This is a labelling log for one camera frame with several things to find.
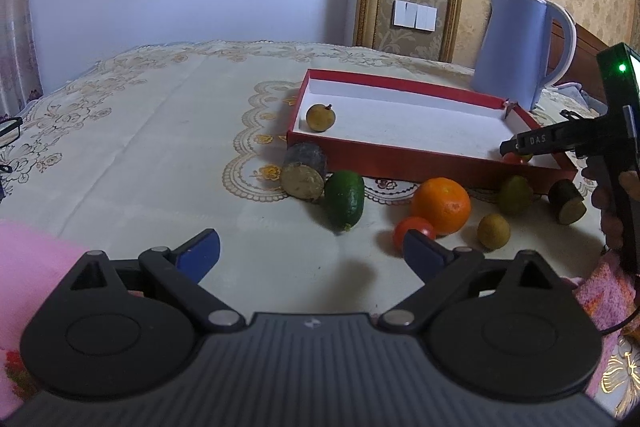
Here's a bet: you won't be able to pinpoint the white wall light switch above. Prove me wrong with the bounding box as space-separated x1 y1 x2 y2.
392 0 439 32

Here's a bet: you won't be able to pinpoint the black eyeglasses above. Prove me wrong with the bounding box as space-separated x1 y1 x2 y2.
0 116 24 174

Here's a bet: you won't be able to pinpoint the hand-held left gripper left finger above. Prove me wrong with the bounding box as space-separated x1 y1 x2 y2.
69 228 247 334

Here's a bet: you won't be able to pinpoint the patterned curtain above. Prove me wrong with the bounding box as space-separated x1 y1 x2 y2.
0 0 42 118

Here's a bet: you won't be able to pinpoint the orange mandarin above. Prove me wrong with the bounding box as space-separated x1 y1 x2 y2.
410 177 472 235

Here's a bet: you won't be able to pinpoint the person's right hand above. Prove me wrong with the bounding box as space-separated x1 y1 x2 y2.
581 154 640 253

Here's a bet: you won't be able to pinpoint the small dark sugarcane piece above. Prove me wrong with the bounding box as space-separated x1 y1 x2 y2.
547 178 588 226

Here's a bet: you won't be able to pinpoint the person's pink clothing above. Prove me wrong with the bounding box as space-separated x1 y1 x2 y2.
0 219 96 413

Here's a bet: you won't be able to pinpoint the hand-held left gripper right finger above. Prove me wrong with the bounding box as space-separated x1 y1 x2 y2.
376 228 576 333

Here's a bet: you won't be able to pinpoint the brown longan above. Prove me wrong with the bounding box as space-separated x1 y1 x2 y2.
476 213 512 251
305 103 337 134

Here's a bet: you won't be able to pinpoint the red cardboard box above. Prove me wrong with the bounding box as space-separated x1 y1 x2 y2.
286 68 578 194

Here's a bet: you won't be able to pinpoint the person's right forearm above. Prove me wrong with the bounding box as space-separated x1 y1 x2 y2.
560 251 640 339

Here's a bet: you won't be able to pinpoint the round green tomato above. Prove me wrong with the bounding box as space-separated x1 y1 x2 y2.
497 175 534 215

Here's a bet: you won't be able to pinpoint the blue electric kettle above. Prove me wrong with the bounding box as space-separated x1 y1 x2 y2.
471 0 578 112

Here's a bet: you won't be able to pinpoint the large dark sugarcane piece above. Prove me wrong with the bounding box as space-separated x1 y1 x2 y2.
279 142 329 202

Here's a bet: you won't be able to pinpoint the grey blanket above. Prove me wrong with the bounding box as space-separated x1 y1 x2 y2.
542 82 608 112

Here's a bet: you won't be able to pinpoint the oval green tomato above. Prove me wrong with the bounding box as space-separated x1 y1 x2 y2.
322 170 366 234

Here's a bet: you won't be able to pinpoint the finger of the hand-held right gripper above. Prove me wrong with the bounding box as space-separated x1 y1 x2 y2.
499 134 526 158

